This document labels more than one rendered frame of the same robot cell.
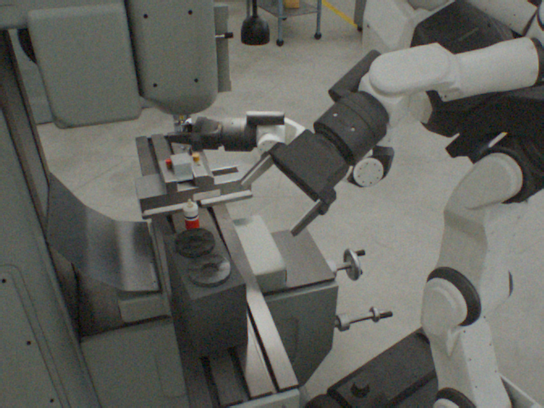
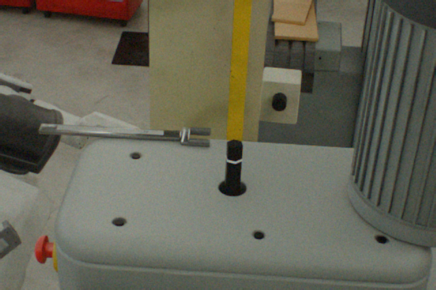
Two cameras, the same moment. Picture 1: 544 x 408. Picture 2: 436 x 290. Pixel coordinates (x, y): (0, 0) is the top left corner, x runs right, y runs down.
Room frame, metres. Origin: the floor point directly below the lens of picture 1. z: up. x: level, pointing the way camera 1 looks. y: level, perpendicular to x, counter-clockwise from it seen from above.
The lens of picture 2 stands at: (2.00, 0.47, 2.49)
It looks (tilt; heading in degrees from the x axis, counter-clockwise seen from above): 33 degrees down; 199
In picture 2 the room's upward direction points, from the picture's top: 3 degrees clockwise
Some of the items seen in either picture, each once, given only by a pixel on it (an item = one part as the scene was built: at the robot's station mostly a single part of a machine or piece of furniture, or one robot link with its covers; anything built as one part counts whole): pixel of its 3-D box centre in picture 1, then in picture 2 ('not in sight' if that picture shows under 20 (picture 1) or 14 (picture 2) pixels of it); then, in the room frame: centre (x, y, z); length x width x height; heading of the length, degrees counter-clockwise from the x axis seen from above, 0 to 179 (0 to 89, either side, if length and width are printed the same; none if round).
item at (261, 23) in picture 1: (255, 27); not in sight; (1.29, 0.04, 1.48); 0.07 x 0.07 x 0.06
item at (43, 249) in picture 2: not in sight; (48, 250); (1.28, -0.02, 1.76); 0.04 x 0.03 x 0.04; 17
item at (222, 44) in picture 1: (220, 48); not in sight; (1.24, 0.12, 1.45); 0.04 x 0.04 x 0.21; 17
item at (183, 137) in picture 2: not in sight; (125, 133); (1.15, 0.04, 1.89); 0.24 x 0.04 x 0.01; 108
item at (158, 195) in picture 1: (193, 180); not in sight; (1.36, 0.24, 0.98); 0.35 x 0.15 x 0.11; 109
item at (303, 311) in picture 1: (213, 335); not in sight; (1.22, 0.20, 0.43); 0.80 x 0.30 x 0.60; 107
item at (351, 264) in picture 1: (342, 266); not in sight; (1.36, -0.25, 0.63); 0.16 x 0.12 x 0.12; 107
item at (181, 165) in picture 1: (181, 167); not in sight; (1.35, 0.27, 1.04); 0.06 x 0.05 x 0.06; 19
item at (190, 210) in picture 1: (191, 214); not in sight; (1.19, 0.22, 0.98); 0.04 x 0.04 x 0.11
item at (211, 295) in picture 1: (205, 286); not in sight; (0.86, 0.15, 1.03); 0.22 x 0.12 x 0.20; 24
